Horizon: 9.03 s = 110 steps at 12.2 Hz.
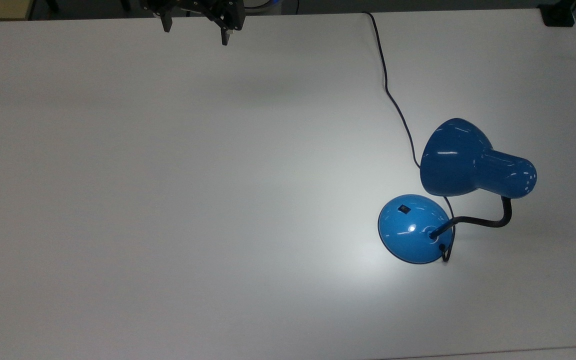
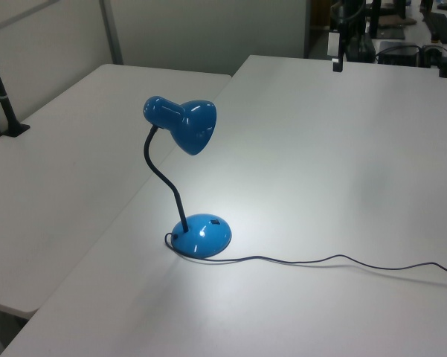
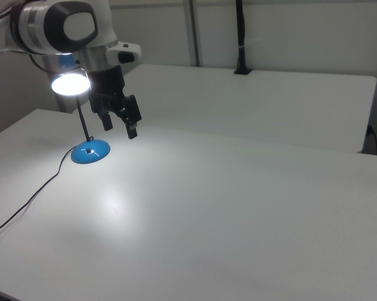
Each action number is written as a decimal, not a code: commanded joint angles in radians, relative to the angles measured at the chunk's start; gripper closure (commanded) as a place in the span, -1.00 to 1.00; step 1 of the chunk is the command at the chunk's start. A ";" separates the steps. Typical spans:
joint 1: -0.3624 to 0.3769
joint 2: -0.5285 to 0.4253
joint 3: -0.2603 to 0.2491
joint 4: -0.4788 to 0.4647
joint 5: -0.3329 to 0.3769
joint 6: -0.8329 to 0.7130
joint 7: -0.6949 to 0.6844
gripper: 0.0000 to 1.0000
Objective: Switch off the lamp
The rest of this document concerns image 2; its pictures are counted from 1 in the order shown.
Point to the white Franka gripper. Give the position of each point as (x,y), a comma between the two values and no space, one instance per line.
(332,44)

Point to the grey partition frame post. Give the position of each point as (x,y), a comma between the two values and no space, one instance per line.
(111,29)

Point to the blue desk lamp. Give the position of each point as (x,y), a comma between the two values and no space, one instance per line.
(193,126)

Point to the black equipment box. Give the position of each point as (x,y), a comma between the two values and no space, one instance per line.
(398,54)

